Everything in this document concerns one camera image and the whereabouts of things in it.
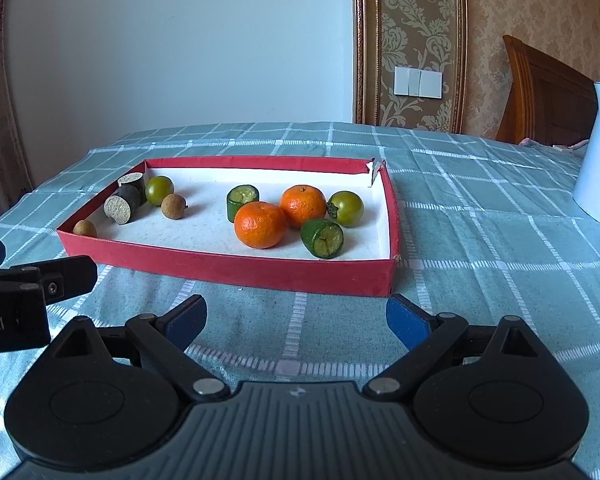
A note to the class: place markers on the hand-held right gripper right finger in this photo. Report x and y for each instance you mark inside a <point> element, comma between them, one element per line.
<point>405,322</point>

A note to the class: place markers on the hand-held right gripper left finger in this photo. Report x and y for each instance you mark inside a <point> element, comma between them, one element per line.
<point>185,322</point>

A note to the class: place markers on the brown longan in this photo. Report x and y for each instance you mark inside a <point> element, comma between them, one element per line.
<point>172,206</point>
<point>85,228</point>

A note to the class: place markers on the dark eggplant piece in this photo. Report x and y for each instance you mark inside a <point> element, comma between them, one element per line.
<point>125,205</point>
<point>137,187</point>

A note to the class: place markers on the red cardboard box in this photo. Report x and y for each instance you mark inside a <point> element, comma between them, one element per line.
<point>205,230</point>

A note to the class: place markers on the green cucumber piece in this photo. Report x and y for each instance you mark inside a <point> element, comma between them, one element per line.
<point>240,197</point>
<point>322,238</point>

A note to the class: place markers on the green tomato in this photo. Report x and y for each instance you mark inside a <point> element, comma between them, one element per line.
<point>346,207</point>
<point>159,190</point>

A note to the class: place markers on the orange mandarin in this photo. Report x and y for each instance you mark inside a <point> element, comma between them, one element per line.
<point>305,202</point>
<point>260,224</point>

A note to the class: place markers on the checked green tablecloth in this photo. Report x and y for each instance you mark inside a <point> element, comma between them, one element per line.
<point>480,260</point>

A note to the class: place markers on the pink cloth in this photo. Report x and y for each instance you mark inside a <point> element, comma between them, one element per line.
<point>527,142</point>

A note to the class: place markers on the wooden headboard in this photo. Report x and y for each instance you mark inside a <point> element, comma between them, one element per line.
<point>545,100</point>

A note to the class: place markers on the gold framed wallpaper panel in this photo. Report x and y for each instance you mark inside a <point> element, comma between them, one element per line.
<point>410,20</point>

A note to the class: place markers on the white light switch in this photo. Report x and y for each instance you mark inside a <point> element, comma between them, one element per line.
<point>417,82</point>

